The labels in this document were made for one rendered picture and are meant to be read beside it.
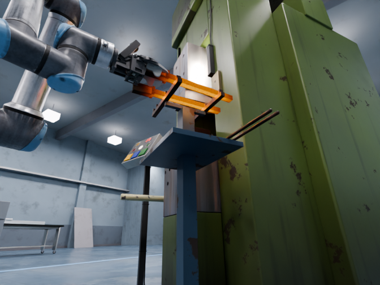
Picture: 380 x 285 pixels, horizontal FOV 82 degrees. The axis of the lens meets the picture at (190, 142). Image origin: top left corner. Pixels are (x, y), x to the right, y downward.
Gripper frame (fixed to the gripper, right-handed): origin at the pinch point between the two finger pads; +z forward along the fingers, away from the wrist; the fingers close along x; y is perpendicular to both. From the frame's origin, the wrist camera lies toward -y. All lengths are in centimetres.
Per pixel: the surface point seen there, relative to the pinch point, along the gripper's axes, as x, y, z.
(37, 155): -998, -264, -70
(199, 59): -40, -67, 50
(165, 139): 0.5, 28.6, 2.1
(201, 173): -32, 28, 42
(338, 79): 19, -43, 131
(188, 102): -9.4, 1.5, 18.7
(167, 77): 1.5, 2.1, 1.7
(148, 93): -11.6, 2.3, -0.7
